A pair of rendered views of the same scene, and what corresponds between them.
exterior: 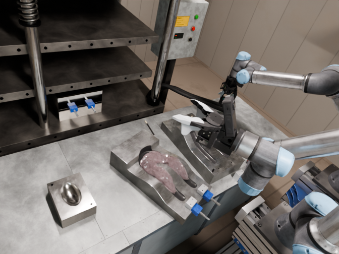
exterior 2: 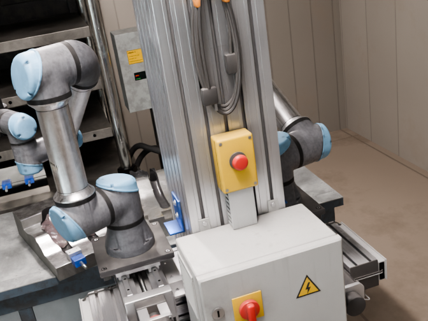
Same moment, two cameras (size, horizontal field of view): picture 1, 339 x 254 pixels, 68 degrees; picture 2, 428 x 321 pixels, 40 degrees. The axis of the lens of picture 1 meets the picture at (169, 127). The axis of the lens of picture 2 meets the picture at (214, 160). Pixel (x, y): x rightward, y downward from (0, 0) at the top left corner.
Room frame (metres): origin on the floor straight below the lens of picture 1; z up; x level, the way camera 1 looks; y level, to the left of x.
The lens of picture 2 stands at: (-0.60, -1.69, 1.92)
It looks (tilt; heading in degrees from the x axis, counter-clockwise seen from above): 22 degrees down; 32
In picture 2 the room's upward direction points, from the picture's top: 9 degrees counter-clockwise
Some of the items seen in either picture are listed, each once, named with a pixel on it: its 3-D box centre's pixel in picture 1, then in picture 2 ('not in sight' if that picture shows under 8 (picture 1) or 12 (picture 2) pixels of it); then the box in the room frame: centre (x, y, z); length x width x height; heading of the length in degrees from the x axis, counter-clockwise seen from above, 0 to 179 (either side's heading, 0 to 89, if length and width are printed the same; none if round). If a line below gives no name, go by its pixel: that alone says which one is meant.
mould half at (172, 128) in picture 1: (201, 140); (147, 198); (1.17, -0.21, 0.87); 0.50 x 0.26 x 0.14; 46
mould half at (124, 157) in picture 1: (161, 172); (65, 231); (0.86, -0.03, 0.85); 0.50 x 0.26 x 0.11; 63
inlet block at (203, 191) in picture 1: (209, 197); not in sight; (0.79, -0.29, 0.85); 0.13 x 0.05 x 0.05; 63
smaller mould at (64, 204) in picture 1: (71, 198); not in sight; (0.58, 0.33, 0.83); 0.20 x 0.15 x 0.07; 46
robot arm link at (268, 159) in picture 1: (270, 157); (18, 126); (0.55, -0.30, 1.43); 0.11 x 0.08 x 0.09; 72
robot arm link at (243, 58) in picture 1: (241, 62); not in sight; (1.48, -0.31, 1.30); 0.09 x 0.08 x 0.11; 59
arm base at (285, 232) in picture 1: (298, 227); (127, 230); (0.59, -0.59, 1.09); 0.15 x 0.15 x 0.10
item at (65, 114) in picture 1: (67, 83); (18, 165); (1.34, 0.74, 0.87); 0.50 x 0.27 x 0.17; 46
